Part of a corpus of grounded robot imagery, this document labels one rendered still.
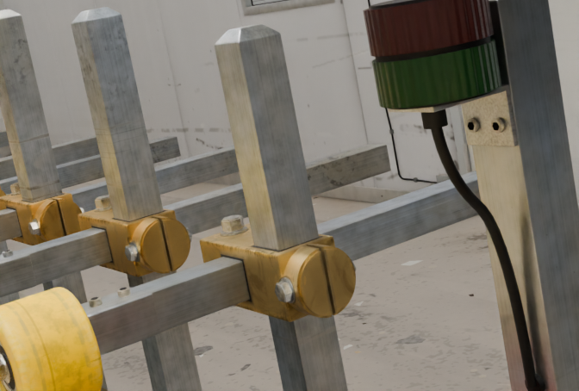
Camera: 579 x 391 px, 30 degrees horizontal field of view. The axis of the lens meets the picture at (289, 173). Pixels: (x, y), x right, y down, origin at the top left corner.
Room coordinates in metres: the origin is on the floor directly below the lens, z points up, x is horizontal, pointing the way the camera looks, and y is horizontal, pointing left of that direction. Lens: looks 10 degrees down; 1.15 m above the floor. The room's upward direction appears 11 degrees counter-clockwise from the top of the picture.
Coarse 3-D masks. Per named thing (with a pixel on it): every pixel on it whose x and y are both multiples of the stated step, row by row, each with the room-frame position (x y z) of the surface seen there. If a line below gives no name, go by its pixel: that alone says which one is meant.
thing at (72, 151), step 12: (60, 144) 1.78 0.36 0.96; (72, 144) 1.76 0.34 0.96; (84, 144) 1.77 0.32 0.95; (96, 144) 1.79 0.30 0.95; (60, 156) 1.75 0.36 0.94; (72, 156) 1.76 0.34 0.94; (84, 156) 1.77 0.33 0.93; (0, 168) 1.70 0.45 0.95; (12, 168) 1.71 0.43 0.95; (0, 180) 1.70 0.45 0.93
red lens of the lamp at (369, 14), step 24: (432, 0) 0.49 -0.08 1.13; (456, 0) 0.50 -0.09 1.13; (480, 0) 0.50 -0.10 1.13; (384, 24) 0.51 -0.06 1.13; (408, 24) 0.50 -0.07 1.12; (432, 24) 0.49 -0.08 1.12; (456, 24) 0.50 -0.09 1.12; (480, 24) 0.50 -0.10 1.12; (384, 48) 0.51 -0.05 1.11; (408, 48) 0.50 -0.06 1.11; (432, 48) 0.49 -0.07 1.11
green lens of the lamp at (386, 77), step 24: (480, 48) 0.50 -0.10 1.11; (384, 72) 0.51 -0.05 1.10; (408, 72) 0.50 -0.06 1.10; (432, 72) 0.49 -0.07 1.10; (456, 72) 0.49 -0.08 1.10; (480, 72) 0.50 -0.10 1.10; (384, 96) 0.51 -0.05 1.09; (408, 96) 0.50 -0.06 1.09; (432, 96) 0.50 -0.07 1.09; (456, 96) 0.49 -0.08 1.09
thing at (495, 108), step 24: (408, 0) 0.50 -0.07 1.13; (456, 48) 0.50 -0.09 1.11; (480, 96) 0.51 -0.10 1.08; (504, 96) 0.53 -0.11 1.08; (432, 120) 0.52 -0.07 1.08; (480, 120) 0.54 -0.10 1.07; (504, 120) 0.53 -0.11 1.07; (480, 144) 0.54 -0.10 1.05; (504, 144) 0.53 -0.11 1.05; (456, 168) 0.52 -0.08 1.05; (480, 216) 0.53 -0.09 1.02; (504, 264) 0.53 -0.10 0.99; (528, 336) 0.53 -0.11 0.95; (528, 360) 0.53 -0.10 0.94; (528, 384) 0.53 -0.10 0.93
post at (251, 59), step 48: (240, 48) 0.74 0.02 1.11; (240, 96) 0.75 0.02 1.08; (288, 96) 0.75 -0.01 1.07; (240, 144) 0.76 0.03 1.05; (288, 144) 0.75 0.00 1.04; (288, 192) 0.75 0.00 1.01; (288, 240) 0.74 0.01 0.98; (288, 336) 0.75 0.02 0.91; (336, 336) 0.76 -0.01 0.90; (288, 384) 0.76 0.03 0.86; (336, 384) 0.75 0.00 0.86
